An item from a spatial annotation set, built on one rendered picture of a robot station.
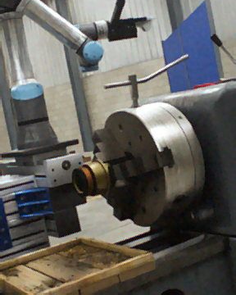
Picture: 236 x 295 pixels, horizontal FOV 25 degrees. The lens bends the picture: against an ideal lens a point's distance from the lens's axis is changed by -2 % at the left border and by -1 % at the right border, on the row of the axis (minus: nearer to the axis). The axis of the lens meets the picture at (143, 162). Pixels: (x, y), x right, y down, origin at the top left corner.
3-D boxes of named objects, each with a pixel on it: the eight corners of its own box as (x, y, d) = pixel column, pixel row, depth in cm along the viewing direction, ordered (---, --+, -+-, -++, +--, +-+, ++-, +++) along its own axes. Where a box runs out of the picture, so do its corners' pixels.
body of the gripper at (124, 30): (134, 38, 217) (106, 42, 214) (131, 16, 215) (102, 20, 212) (139, 37, 210) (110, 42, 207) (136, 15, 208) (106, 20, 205)
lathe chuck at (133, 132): (133, 208, 160) (118, 104, 154) (201, 227, 134) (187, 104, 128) (107, 215, 155) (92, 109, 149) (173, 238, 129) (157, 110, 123)
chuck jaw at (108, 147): (130, 163, 144) (110, 132, 149) (136, 152, 140) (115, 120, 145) (95, 173, 138) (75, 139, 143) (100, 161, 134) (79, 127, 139)
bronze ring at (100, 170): (97, 156, 139) (66, 165, 134) (115, 156, 131) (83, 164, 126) (105, 191, 140) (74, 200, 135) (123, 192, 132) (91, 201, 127)
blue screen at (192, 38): (164, 164, 1030) (141, 44, 1004) (203, 156, 1036) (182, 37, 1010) (210, 198, 621) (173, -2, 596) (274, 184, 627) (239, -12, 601)
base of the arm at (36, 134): (11, 151, 195) (6, 124, 194) (47, 142, 203) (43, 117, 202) (27, 149, 182) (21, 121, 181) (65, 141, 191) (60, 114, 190)
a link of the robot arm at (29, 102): (16, 122, 184) (9, 84, 183) (16, 123, 197) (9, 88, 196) (50, 115, 187) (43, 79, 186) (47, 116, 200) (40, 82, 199)
